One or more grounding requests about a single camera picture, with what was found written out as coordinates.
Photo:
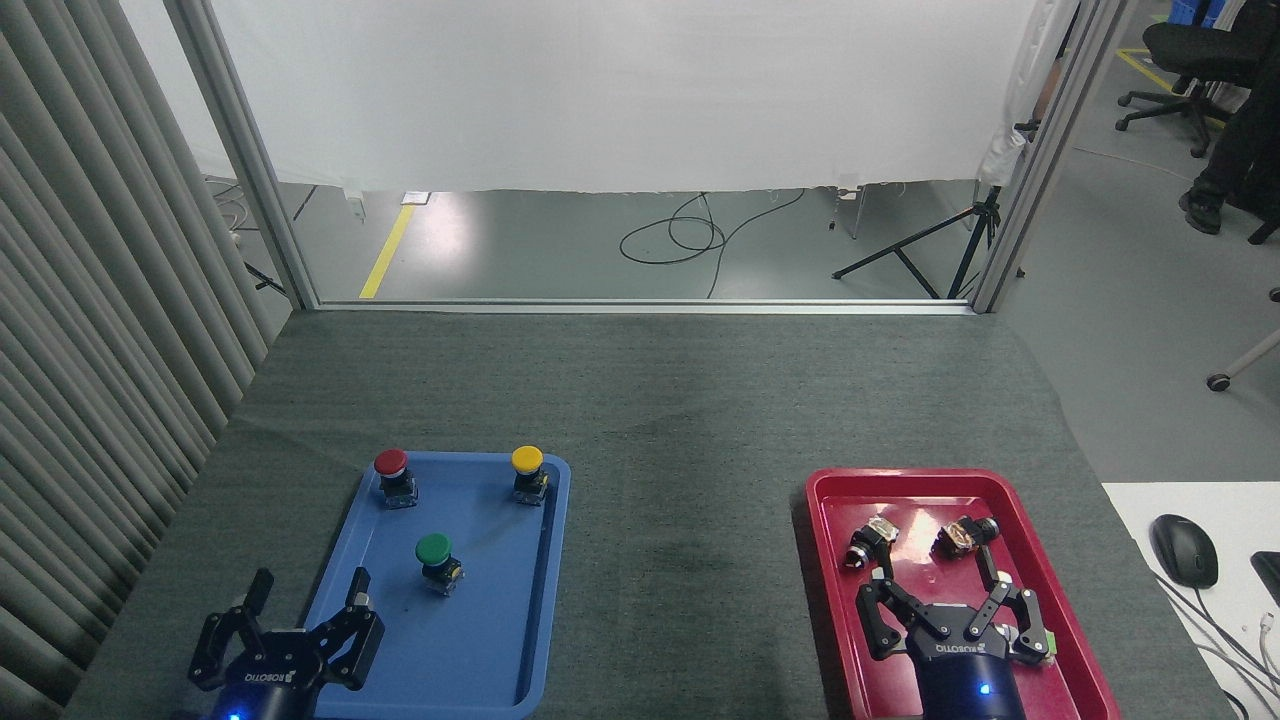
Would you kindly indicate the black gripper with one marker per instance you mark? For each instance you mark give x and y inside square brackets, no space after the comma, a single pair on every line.
[270,690]
[965,670]

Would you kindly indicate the green push button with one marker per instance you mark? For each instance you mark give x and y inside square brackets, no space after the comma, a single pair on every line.
[438,562]

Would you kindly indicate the red push button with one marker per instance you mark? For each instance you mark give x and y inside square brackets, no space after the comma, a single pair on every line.
[393,475]

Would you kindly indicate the yellow push button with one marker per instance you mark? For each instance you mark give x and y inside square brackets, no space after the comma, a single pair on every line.
[529,472]

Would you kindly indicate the red plastic tray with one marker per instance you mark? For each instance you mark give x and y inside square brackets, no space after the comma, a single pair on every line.
[1050,520]

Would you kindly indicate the blue plastic tray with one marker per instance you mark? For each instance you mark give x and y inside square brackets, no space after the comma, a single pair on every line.
[480,640]

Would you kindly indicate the black computer mouse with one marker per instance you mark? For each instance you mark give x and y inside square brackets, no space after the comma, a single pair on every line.
[1183,550]

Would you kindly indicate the white desk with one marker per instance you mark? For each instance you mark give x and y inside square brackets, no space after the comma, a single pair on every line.
[1230,510]

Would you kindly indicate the black keyboard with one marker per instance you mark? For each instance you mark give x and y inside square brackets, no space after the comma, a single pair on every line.
[1269,575]

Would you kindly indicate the dark grey table cloth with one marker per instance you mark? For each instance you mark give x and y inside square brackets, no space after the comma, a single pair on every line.
[680,400]

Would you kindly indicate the grey ribbed panel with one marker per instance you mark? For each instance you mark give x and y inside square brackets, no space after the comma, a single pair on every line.
[90,350]

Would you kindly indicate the black tripod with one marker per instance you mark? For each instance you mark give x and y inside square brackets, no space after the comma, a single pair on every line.
[920,245]

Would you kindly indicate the white chair leg with caster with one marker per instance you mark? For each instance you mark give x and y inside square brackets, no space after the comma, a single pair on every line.
[1245,362]

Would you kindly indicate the person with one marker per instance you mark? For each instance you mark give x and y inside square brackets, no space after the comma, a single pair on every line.
[1245,140]
[1048,90]

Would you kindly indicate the black office chair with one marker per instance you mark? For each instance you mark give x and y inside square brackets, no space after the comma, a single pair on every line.
[1195,55]

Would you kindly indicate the white backdrop curtain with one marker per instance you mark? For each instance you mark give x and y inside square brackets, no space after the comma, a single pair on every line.
[600,90]

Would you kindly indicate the blue crate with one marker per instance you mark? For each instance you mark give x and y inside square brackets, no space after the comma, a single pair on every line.
[1195,10]

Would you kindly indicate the black selector switch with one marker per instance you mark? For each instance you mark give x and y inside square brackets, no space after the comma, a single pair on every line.
[962,537]
[868,542]

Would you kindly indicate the switch with green block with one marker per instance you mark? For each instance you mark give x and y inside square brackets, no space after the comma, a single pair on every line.
[1051,643]

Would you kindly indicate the silver frame crossbar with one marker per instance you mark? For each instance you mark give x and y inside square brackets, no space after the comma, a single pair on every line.
[640,305]

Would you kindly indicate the silver frame post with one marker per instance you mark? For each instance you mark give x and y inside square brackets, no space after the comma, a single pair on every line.
[245,160]
[1050,150]

